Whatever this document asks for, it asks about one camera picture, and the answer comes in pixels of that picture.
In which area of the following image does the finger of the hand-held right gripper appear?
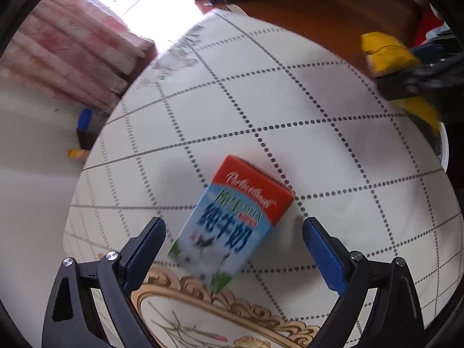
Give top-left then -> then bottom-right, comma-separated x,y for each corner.
376,56 -> 464,101
411,34 -> 464,66

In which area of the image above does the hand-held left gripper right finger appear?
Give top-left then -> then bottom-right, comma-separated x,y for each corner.
302,217 -> 425,348

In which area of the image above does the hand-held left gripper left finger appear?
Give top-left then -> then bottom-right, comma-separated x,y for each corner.
41,217 -> 167,348

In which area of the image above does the yellow packet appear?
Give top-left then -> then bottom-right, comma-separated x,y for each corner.
360,32 -> 442,135

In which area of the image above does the white round trash bin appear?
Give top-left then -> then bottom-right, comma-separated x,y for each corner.
437,121 -> 451,171

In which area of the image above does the blue white milk carton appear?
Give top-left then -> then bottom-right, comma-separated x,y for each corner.
167,154 -> 295,294

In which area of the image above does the red cloth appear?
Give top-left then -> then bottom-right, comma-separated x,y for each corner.
413,6 -> 441,48

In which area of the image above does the white diamond-pattern tablecloth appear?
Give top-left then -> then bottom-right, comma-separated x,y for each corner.
62,7 -> 455,348

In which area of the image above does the pink floral curtain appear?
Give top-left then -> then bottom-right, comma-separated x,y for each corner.
0,0 -> 156,117

